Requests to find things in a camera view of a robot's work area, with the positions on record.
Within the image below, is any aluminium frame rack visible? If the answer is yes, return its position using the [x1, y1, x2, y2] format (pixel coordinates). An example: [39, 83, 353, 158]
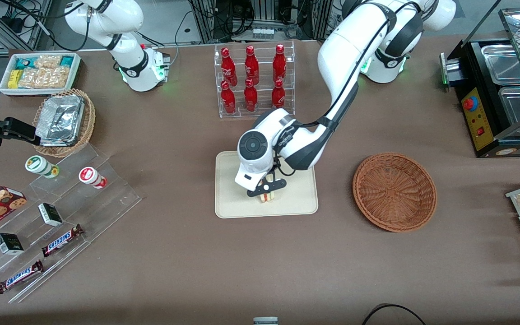
[188, 0, 333, 42]
[0, 0, 55, 51]

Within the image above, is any Snickers chocolate bar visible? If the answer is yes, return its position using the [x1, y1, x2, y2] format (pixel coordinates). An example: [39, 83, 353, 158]
[0, 260, 44, 295]
[41, 224, 84, 258]

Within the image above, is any brown wicker basket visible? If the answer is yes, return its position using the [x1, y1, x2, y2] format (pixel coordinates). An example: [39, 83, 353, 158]
[353, 153, 437, 233]

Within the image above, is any light wicker basket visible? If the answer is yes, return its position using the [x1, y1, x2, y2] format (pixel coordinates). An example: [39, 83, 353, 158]
[32, 88, 96, 158]

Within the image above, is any red cola bottle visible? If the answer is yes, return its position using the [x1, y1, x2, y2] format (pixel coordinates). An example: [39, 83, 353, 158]
[221, 47, 238, 87]
[272, 44, 287, 84]
[244, 79, 258, 112]
[221, 80, 237, 115]
[271, 79, 286, 111]
[244, 45, 260, 86]

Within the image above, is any beige plastic tray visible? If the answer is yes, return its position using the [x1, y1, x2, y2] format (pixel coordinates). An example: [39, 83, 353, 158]
[215, 148, 319, 219]

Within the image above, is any black food warmer machine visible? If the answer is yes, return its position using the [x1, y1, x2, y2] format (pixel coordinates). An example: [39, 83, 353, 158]
[440, 7, 520, 158]

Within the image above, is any aluminium foil container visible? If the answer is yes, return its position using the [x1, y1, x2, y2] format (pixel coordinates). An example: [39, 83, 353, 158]
[35, 94, 85, 141]

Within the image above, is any white plastic snack bin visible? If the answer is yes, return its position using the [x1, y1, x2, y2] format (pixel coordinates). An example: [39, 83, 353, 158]
[0, 52, 81, 96]

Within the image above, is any small black carton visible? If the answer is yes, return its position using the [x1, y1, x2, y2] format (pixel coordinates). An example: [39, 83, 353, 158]
[38, 203, 63, 227]
[0, 233, 24, 255]

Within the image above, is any green lid yogurt cup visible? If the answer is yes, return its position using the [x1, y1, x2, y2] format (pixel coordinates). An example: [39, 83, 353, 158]
[25, 155, 60, 179]

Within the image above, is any clear acrylic stepped stand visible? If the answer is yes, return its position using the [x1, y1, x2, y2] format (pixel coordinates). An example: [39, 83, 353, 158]
[0, 144, 142, 304]

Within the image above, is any red lid yogurt cup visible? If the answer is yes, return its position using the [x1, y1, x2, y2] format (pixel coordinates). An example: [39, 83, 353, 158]
[79, 167, 107, 189]

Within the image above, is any black cable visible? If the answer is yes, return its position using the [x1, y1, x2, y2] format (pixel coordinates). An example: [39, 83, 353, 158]
[362, 304, 427, 325]

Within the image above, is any clear acrylic bottle rack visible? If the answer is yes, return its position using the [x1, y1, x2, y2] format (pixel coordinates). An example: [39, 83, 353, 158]
[214, 41, 296, 119]

